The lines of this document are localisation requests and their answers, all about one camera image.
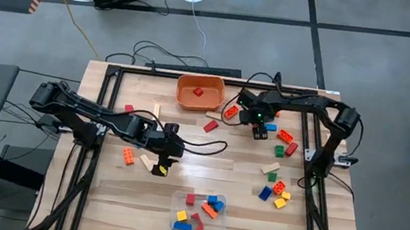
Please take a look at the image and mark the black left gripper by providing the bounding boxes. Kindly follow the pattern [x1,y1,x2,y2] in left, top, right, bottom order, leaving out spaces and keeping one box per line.
[141,128,188,180]

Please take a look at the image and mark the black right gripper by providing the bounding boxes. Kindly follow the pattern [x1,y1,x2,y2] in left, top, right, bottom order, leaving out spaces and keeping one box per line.
[231,86,285,143]

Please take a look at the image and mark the orange rectangular brick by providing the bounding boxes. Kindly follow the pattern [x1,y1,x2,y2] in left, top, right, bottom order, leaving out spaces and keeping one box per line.
[120,146,137,168]
[200,202,220,220]
[223,103,240,121]
[275,128,296,146]

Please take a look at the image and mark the green rectangular brick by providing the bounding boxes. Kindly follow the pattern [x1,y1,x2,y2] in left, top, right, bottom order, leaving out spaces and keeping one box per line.
[273,144,286,160]

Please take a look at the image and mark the yellow square brick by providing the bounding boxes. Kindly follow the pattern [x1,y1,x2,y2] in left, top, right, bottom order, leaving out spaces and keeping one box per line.
[175,208,189,223]
[272,195,289,211]

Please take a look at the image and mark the orange square brick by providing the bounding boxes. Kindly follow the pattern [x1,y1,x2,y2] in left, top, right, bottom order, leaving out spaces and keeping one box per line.
[271,179,287,197]

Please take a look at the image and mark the long blue brick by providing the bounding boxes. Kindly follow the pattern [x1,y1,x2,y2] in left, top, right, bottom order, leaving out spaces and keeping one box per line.
[172,220,194,230]

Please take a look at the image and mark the flat wooden plank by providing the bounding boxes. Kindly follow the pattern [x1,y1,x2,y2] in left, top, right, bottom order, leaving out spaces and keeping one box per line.
[204,109,225,122]

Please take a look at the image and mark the red wedge block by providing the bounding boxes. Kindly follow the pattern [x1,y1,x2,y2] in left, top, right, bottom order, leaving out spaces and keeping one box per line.
[202,118,220,135]

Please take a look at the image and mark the red L-shaped block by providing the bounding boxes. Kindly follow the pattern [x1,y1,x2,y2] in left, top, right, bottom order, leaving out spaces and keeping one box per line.
[188,211,207,230]

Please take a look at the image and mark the orange plastic basket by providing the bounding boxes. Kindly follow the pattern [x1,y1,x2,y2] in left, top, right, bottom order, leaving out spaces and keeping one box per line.
[172,71,229,116]

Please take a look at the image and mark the black power strip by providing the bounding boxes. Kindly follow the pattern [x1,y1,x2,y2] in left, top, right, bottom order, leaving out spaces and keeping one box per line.
[145,57,243,81]

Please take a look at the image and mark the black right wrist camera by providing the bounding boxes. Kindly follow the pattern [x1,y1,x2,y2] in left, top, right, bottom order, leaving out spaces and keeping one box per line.
[237,109,256,127]

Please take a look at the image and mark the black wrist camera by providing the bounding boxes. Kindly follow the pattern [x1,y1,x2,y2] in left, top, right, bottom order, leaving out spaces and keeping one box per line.
[164,121,182,137]
[237,109,256,127]

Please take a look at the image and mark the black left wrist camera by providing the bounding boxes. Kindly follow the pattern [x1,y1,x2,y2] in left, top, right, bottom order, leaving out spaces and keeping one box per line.
[164,121,182,137]

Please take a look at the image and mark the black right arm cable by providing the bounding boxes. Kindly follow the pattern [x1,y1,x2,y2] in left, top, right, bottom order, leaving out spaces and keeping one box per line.
[220,65,286,133]

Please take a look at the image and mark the black aluminium table frame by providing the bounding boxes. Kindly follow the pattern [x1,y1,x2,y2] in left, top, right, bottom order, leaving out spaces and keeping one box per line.
[29,54,385,230]

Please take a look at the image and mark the black floor cables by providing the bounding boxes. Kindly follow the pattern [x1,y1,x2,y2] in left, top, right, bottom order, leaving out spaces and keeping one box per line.
[103,34,213,76]

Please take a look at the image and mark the white fan cable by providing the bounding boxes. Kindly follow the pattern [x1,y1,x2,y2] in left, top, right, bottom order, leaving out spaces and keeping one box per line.
[183,1,215,64]

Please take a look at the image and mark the yellow floor cable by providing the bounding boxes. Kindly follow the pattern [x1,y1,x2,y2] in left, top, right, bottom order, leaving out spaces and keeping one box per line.
[22,0,107,60]

